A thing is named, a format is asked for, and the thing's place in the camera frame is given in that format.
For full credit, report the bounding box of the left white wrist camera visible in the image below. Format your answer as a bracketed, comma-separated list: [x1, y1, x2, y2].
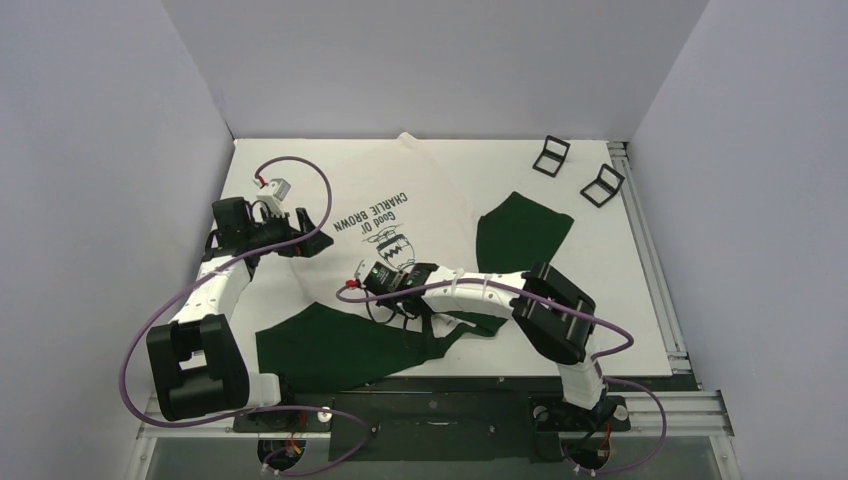
[256, 178, 291, 217]

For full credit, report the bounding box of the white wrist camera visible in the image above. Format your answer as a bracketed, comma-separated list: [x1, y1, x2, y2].
[256, 178, 291, 217]
[354, 260, 374, 288]

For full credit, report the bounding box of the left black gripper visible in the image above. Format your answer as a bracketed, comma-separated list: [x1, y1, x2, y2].
[246, 207, 332, 258]

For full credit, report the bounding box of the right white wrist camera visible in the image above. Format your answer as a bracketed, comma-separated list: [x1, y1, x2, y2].
[354, 260, 374, 288]

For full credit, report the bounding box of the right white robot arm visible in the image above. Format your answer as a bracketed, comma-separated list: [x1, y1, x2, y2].
[360, 262, 605, 427]

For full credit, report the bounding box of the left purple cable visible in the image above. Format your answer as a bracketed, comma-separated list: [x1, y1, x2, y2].
[119, 156, 374, 429]

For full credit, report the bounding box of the white and green t-shirt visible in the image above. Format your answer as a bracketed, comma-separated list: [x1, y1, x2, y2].
[256, 134, 574, 393]

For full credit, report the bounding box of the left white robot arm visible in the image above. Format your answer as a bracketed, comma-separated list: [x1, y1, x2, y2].
[146, 197, 334, 430]

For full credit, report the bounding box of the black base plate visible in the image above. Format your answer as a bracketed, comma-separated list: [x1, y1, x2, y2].
[233, 388, 631, 463]

